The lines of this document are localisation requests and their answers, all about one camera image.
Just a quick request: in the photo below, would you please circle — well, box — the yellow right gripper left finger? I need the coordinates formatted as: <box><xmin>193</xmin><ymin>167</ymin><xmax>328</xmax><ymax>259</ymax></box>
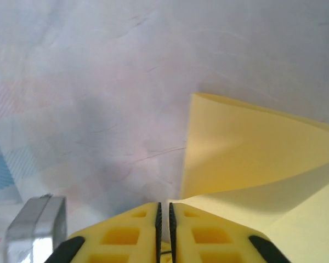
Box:
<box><xmin>45</xmin><ymin>202</ymin><xmax>162</xmax><ymax>263</ymax></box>

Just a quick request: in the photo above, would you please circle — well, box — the yellow square paper sheet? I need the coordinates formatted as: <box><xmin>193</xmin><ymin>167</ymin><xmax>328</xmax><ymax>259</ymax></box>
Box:
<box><xmin>180</xmin><ymin>92</ymin><xmax>329</xmax><ymax>263</ymax></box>

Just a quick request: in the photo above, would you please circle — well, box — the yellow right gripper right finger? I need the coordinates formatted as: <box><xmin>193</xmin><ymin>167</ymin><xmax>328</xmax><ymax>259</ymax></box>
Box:
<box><xmin>168</xmin><ymin>202</ymin><xmax>290</xmax><ymax>263</ymax></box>

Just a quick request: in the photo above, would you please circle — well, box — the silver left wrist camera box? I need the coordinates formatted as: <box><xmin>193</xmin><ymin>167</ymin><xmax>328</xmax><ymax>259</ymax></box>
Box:
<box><xmin>4</xmin><ymin>193</ymin><xmax>69</xmax><ymax>263</ymax></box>

